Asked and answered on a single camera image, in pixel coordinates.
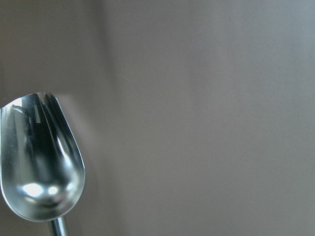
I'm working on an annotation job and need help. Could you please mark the metal ice scoop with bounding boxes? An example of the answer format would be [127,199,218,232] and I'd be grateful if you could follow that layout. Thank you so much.
[0,92,85,236]

